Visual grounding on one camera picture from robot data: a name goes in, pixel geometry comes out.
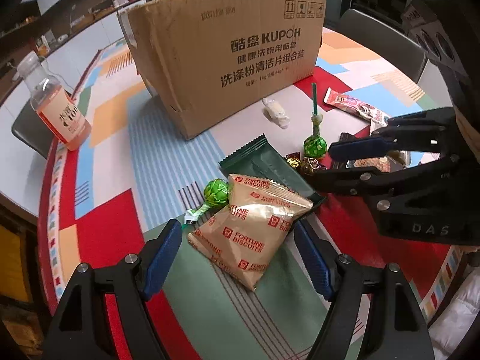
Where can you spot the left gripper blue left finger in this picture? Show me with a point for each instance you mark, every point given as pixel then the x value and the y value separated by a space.
pixel 157 257

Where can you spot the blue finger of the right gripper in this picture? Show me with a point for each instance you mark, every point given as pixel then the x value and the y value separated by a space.
pixel 369 147

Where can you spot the white wrapped candy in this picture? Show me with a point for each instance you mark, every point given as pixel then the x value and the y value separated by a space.
pixel 275 112

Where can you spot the pink drink bottle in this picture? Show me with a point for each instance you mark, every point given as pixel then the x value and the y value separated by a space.
pixel 36 77

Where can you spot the grey chair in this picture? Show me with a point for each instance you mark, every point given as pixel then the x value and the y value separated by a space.
pixel 405 54
pixel 32 131

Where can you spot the grey chair right near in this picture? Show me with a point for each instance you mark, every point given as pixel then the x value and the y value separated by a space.
pixel 405 54

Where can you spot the dark brown cracker packet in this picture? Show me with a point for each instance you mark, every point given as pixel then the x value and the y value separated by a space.
pixel 393 161

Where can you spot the white counter cabinet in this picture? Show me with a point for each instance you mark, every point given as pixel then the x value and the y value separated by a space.
pixel 22 168

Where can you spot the red gold candy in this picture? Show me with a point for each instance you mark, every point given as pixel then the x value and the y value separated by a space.
pixel 306 166

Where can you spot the brown cardboard box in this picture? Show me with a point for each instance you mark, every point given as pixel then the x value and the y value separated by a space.
pixel 209 59

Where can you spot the beige fortune biscuits packet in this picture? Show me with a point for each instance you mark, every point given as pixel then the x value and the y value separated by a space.
pixel 243 237

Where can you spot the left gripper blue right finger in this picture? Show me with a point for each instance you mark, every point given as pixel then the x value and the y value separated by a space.
pixel 317 268

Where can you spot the dark green snack packet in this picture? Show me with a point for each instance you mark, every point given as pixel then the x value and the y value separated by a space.
pixel 258 158

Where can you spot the colourful patterned tablecloth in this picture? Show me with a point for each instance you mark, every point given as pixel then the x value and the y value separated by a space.
pixel 101 203

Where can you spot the grey chair far left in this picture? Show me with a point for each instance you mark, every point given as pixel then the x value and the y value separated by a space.
pixel 32 131

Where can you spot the green lollipop with stick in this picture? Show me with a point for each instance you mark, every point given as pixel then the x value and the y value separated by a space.
pixel 315 145

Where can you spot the pink white snack bar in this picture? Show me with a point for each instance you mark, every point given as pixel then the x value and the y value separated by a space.
pixel 355 107

